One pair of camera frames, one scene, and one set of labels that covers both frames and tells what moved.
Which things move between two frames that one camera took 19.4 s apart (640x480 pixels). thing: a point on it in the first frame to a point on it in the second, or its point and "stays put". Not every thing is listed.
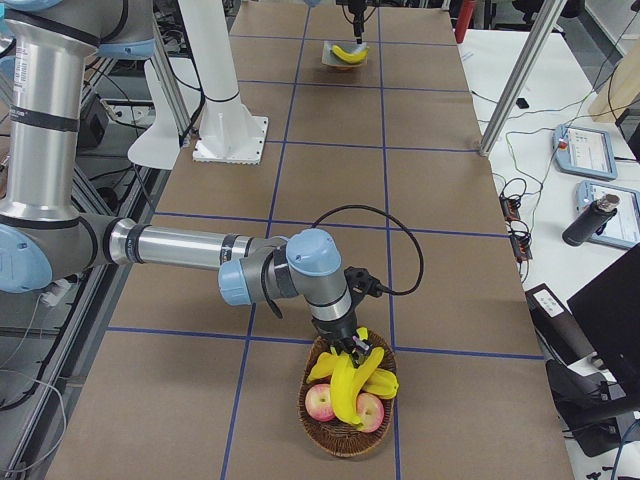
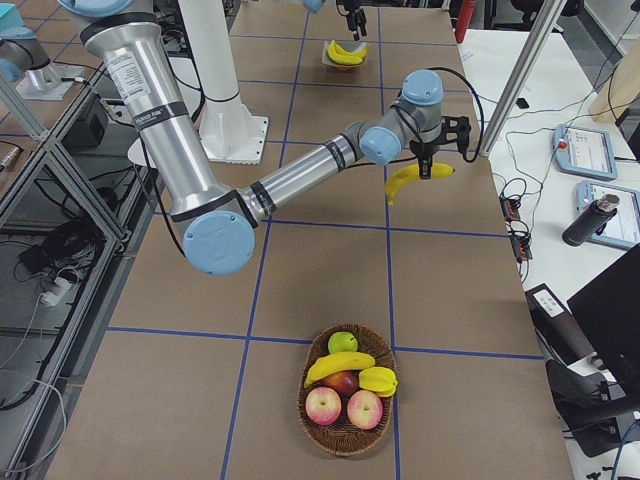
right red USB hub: (521, 247) stays put
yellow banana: (345, 379) to (340, 57)
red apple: (318, 402) stays put
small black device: (522, 103) stays put
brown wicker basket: (339, 437) stays put
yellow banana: (354, 58) stays put
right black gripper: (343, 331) to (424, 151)
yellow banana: (362, 332) to (410, 173)
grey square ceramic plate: (332, 60) stays put
